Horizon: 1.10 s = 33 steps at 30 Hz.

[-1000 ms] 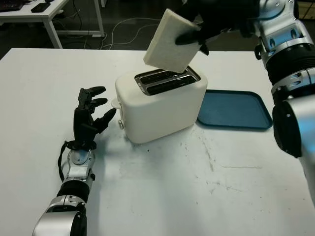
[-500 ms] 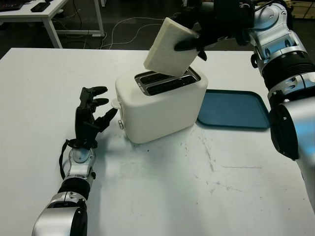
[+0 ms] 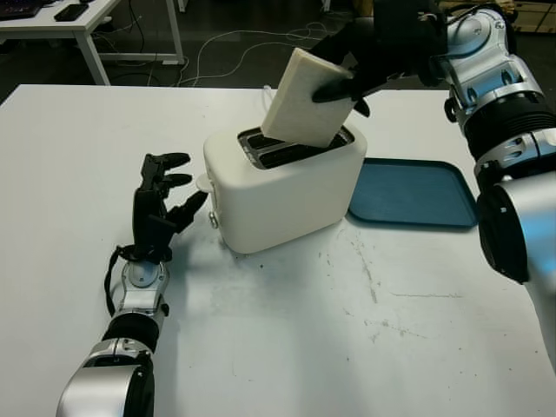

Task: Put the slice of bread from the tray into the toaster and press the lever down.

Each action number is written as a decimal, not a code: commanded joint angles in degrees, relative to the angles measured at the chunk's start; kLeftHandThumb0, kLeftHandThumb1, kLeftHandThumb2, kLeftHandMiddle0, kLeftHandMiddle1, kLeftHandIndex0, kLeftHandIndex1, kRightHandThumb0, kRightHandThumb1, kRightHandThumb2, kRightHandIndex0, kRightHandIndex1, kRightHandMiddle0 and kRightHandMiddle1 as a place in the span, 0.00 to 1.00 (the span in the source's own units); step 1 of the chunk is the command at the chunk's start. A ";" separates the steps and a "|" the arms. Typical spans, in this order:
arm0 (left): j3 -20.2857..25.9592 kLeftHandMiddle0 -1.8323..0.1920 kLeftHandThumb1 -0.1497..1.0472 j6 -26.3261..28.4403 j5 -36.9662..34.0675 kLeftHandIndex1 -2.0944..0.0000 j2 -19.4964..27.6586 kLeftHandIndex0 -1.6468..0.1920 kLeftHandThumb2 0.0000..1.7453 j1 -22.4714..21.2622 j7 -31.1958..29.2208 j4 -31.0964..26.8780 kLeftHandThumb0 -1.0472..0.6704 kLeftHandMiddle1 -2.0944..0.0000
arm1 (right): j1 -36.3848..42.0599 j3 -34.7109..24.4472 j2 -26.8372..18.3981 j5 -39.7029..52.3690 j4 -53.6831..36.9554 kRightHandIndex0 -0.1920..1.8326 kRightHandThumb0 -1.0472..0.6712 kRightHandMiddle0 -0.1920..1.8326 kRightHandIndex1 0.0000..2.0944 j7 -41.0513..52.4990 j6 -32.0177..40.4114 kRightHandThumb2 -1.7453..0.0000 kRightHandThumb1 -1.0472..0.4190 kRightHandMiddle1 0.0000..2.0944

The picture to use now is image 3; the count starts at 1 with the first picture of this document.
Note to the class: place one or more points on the white office desk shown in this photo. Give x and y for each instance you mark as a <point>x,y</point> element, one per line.
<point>87,28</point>

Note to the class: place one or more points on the pale slice of bread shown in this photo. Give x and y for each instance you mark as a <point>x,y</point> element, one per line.
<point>299,104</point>

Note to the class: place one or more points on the black smartphone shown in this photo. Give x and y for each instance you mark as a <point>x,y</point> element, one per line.
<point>69,13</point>

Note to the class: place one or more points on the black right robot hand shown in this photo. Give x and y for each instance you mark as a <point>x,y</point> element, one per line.
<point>391,48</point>

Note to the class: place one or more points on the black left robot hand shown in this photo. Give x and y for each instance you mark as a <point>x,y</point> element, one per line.
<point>145,208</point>

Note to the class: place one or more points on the blue plastic tray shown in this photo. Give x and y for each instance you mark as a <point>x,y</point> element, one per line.
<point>408,195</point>

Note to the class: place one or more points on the white two-slot toaster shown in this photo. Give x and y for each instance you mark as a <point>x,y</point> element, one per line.
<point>282,208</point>

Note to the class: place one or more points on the black keyboard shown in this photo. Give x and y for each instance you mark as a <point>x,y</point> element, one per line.
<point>17,8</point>

